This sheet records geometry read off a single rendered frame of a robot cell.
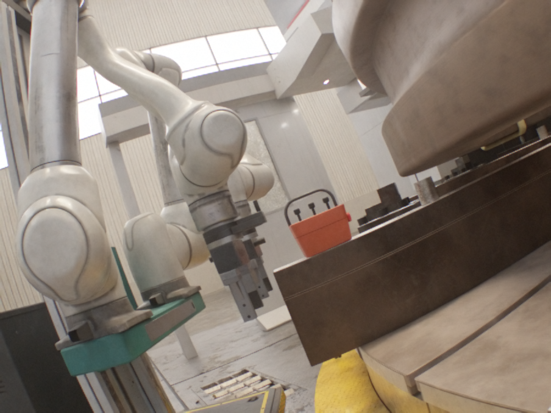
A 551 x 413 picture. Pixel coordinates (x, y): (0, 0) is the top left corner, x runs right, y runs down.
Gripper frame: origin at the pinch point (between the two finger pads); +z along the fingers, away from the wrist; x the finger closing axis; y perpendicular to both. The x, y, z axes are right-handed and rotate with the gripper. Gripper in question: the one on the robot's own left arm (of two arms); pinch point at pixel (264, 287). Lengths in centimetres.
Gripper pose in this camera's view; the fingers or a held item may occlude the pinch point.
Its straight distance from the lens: 118.3
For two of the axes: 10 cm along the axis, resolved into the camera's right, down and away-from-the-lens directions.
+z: 3.7, 9.3, -0.8
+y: 9.2, -3.8, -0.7
